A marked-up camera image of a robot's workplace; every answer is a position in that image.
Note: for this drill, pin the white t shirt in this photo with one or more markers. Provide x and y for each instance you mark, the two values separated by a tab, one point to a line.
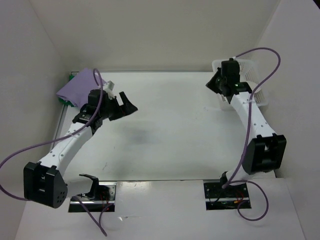
252	84

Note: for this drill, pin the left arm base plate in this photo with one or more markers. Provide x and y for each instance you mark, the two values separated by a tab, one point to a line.
104	197

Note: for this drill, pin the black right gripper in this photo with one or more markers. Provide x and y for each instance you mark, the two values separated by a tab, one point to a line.
211	84

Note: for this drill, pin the aluminium table edge rail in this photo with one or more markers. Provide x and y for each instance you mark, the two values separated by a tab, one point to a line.
61	119

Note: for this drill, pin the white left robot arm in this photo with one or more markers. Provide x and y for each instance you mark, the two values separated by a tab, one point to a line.
43	181

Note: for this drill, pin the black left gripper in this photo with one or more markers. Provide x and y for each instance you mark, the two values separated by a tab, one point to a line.
127	108

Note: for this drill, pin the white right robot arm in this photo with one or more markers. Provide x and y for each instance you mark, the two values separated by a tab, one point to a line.
263	148

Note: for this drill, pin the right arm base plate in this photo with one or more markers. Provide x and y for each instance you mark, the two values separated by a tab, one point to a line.
217	198

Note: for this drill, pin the green t shirt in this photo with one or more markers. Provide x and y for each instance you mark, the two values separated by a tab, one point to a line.
67	102

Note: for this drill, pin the purple t shirt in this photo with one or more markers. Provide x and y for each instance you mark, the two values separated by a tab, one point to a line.
76	91

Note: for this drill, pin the white plastic basket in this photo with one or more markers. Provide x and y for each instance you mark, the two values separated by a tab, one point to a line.
248	73

